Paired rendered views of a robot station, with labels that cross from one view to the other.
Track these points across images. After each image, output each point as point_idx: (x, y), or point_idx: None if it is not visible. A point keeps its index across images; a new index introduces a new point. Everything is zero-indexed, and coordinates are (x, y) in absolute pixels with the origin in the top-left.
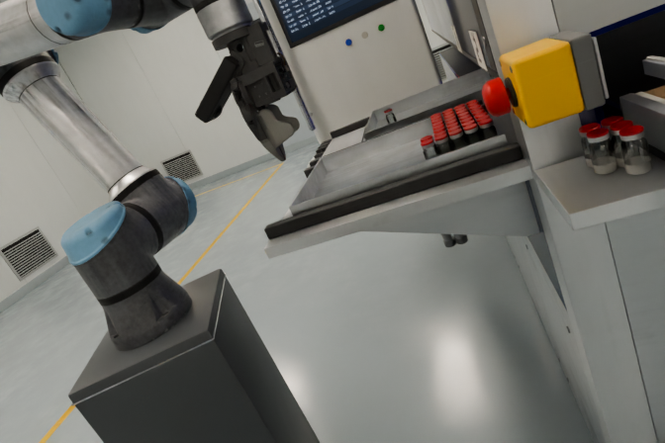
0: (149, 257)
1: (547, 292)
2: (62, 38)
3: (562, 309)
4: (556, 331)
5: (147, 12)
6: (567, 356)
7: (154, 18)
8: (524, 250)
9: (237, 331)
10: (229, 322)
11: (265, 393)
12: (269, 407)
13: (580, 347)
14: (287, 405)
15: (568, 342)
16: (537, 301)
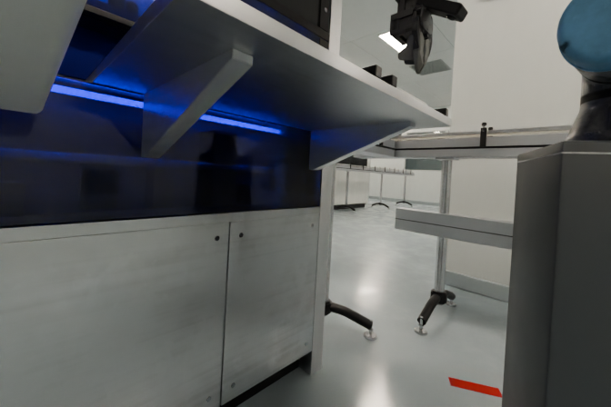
0: (582, 85)
1: (278, 240)
2: None
3: (311, 214)
4: (259, 296)
5: None
6: (276, 293)
7: None
8: (206, 265)
9: (531, 193)
10: (530, 178)
11: (521, 253)
12: (517, 259)
13: (325, 218)
14: (530, 323)
15: (298, 252)
16: (162, 376)
